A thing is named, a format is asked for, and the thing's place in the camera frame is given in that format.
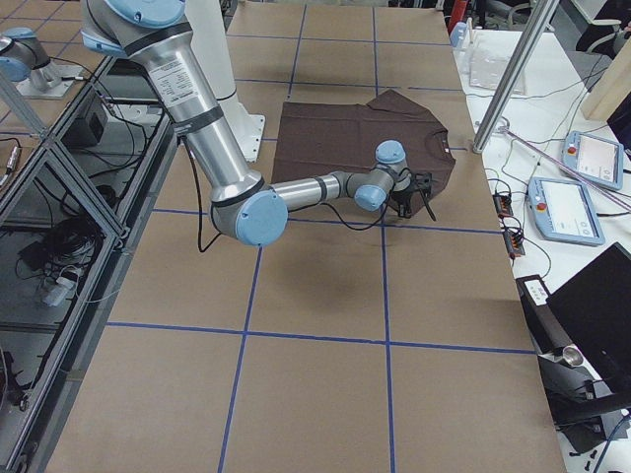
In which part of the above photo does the teach pendant tablet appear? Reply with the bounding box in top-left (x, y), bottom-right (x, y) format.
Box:
top-left (562, 131), bottom-right (625, 191)
top-left (527, 177), bottom-right (605, 246)

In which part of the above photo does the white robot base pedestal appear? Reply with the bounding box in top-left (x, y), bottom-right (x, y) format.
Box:
top-left (185, 0), bottom-right (265, 163)

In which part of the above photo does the aluminium frame post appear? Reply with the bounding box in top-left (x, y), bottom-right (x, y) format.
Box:
top-left (472, 0), bottom-right (559, 154)

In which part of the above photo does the black monitor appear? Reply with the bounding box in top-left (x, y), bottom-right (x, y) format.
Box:
top-left (547, 242), bottom-right (630, 392)

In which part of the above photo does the dark brown t-shirt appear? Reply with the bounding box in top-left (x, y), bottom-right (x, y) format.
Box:
top-left (268, 91), bottom-right (456, 218)

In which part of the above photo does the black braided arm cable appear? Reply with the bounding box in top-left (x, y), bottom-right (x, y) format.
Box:
top-left (176, 132), bottom-right (438, 253)

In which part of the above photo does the lower teach pendant tablet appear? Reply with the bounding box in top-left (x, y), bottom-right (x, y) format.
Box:
top-left (527, 177), bottom-right (605, 246)

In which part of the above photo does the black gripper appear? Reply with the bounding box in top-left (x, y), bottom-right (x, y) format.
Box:
top-left (390, 172), bottom-right (418, 210)

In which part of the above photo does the upper teach pendant tablet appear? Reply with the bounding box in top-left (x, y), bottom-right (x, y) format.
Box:
top-left (562, 131), bottom-right (625, 191)

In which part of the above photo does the red cylinder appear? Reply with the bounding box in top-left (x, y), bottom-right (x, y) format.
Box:
top-left (449, 0), bottom-right (468, 31)

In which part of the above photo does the clear plastic bag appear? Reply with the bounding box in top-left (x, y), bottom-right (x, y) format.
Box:
top-left (469, 49), bottom-right (510, 91)

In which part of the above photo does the reacher grabber stick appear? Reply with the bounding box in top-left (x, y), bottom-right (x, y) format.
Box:
top-left (495, 117), bottom-right (631, 204)

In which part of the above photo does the black box with label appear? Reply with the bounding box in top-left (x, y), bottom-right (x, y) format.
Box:
top-left (516, 275), bottom-right (572, 355)

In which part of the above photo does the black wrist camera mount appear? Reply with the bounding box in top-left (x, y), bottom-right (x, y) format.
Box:
top-left (413, 172), bottom-right (433, 195)

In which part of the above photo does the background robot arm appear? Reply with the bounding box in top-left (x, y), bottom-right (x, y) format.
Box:
top-left (1, 27), bottom-right (77, 100)

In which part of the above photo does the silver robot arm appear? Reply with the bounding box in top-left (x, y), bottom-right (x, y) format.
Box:
top-left (81, 1), bottom-right (413, 246)

